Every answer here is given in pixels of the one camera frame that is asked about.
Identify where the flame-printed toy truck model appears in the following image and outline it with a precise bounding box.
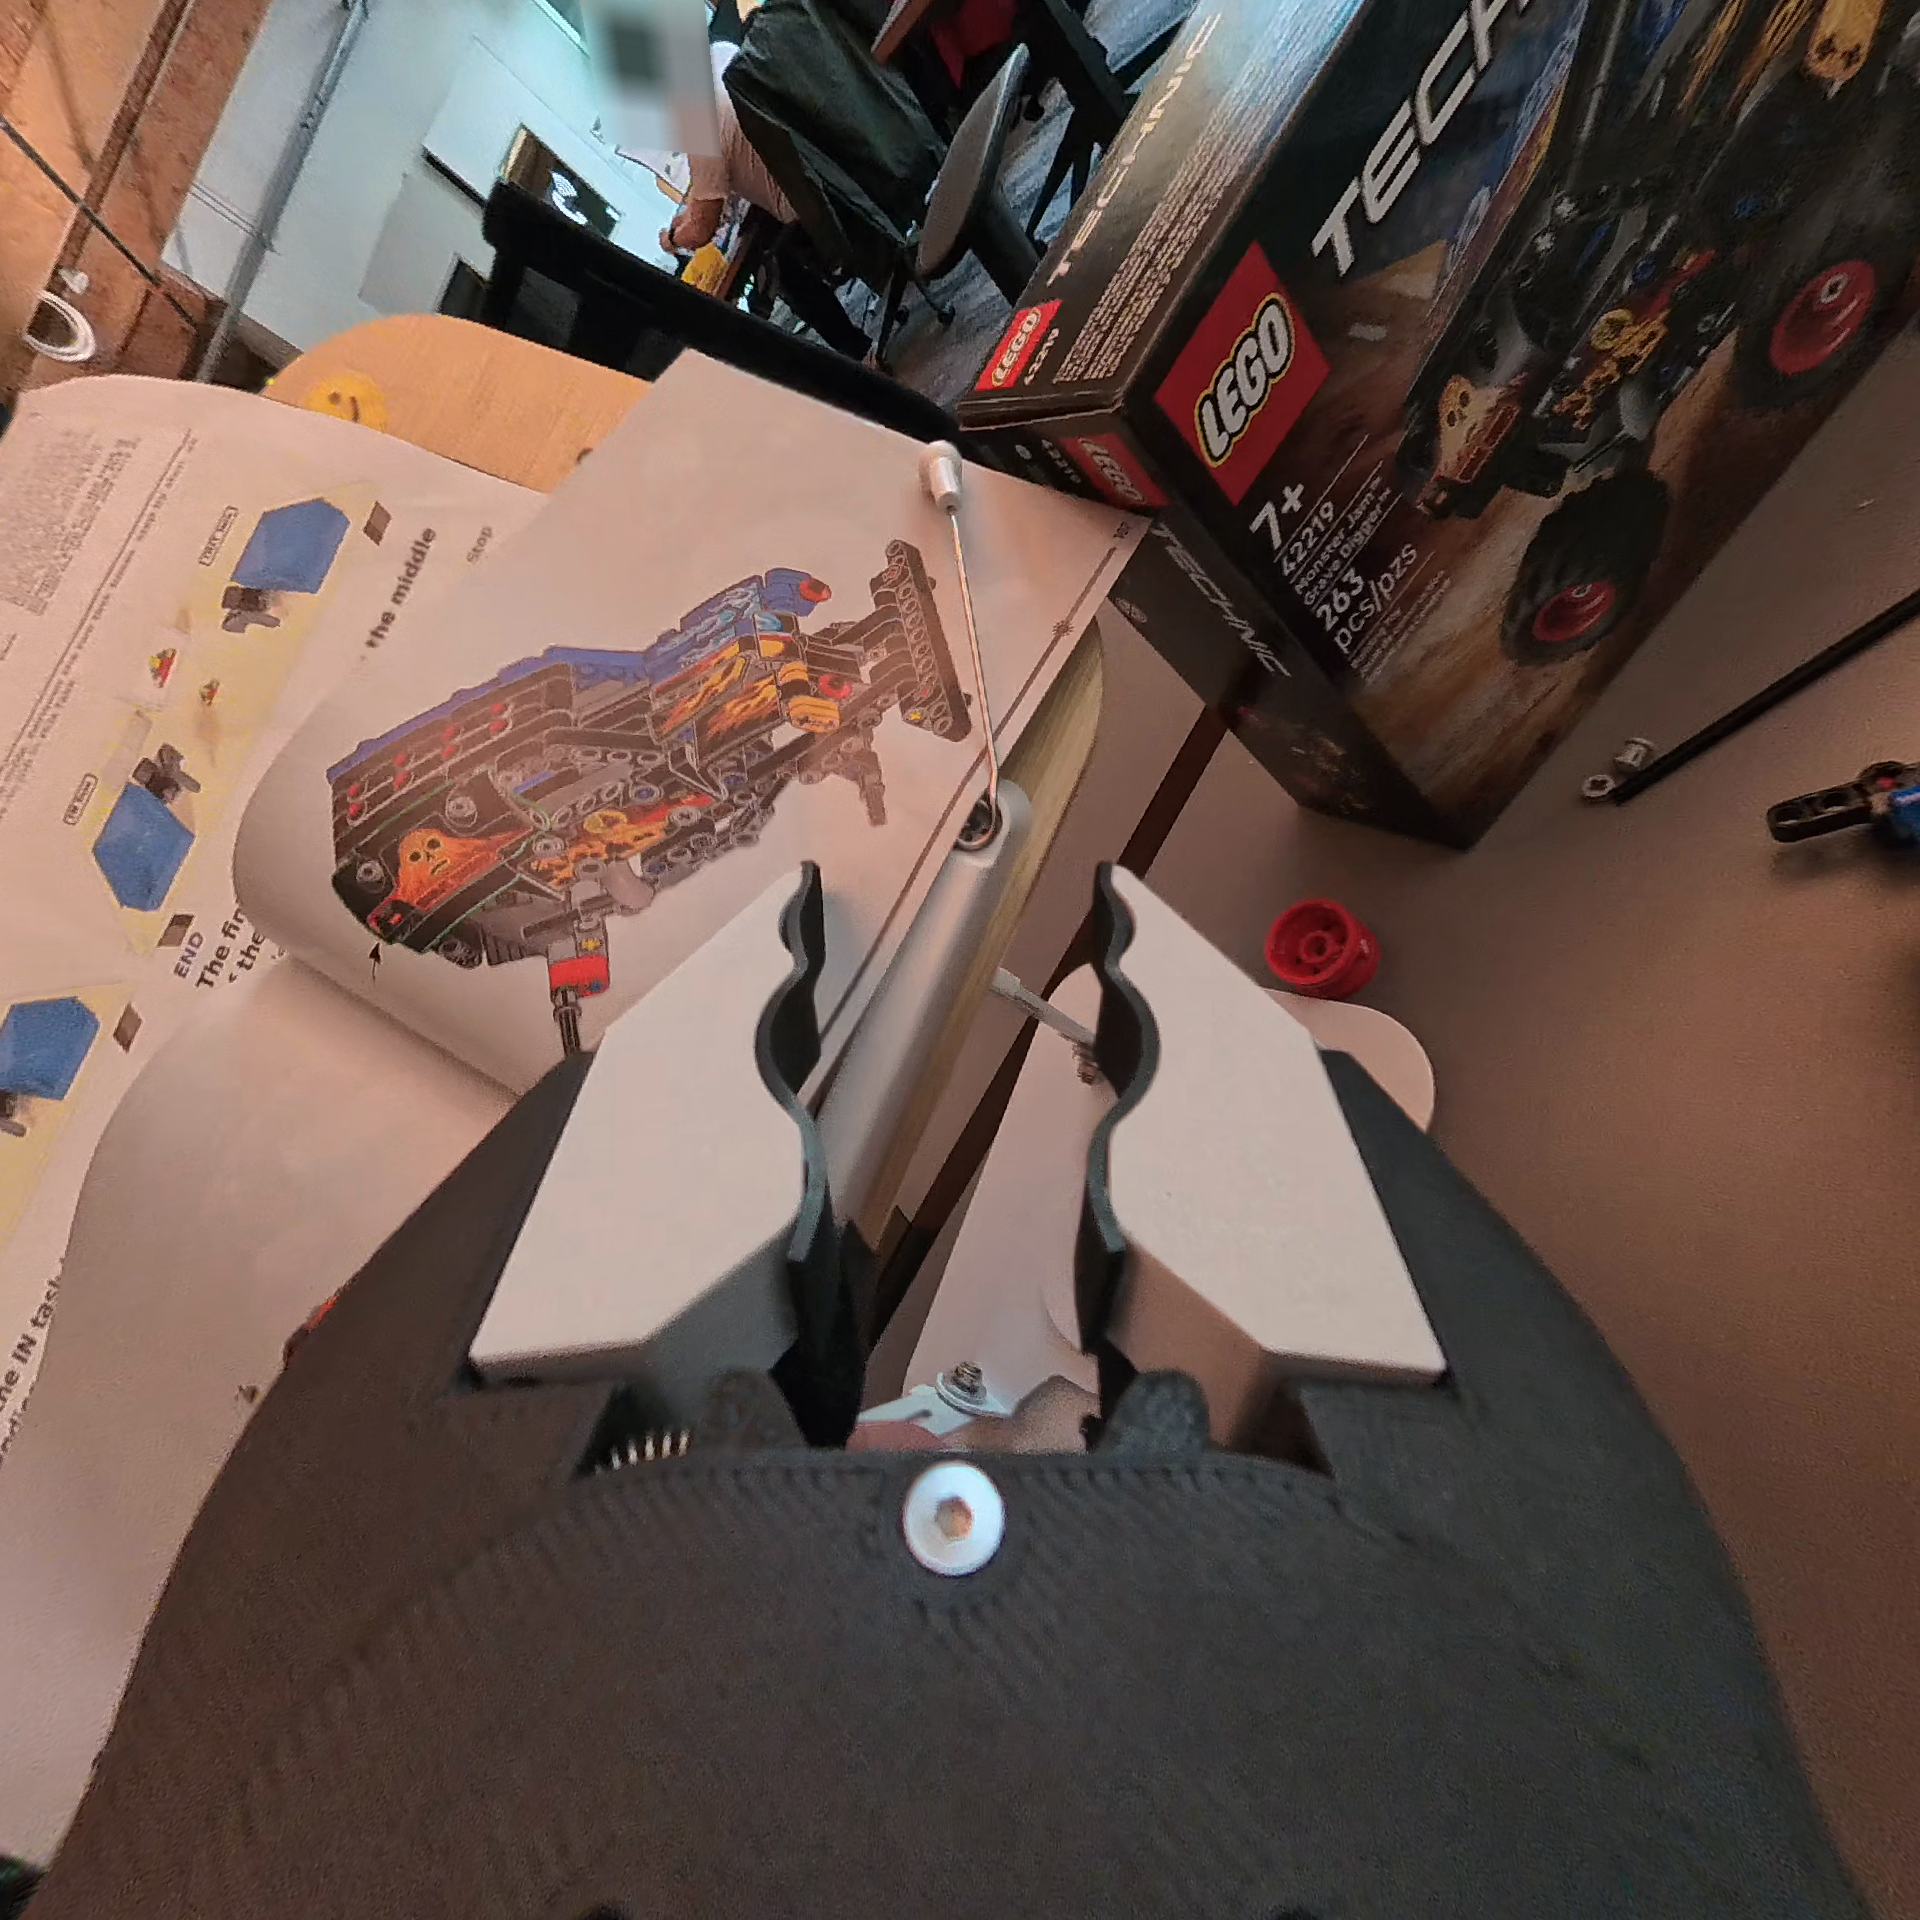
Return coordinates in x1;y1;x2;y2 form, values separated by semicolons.
1766;760;1920;847

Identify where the chair with dark jacket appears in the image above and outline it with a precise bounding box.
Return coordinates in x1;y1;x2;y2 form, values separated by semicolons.
719;30;947;355

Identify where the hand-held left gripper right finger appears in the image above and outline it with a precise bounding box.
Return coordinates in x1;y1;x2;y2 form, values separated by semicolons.
1077;862;1448;1392

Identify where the white book stand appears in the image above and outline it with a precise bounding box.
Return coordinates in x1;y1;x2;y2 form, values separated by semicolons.
263;316;1437;1442

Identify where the building instruction booklet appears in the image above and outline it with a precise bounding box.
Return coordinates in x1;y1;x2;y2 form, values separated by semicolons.
30;352;1160;1876

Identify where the grey desk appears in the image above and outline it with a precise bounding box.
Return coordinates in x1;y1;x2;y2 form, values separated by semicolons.
885;336;1920;1907

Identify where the round grey stool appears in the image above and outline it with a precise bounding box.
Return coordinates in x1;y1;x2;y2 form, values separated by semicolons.
913;47;1039;324

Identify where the black long toy axle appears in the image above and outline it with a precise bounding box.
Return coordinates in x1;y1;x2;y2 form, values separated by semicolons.
1611;592;1920;798

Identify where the printed instruction sheet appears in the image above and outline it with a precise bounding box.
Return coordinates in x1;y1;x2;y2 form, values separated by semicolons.
0;375;557;1480

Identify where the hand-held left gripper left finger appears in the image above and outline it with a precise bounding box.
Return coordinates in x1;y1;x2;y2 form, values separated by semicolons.
468;862;835;1390

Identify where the toy truck set box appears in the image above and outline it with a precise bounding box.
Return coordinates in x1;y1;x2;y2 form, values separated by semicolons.
958;0;1920;848

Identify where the red toy wheel rim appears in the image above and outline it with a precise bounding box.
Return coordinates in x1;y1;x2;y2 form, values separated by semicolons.
1264;896;1377;1000

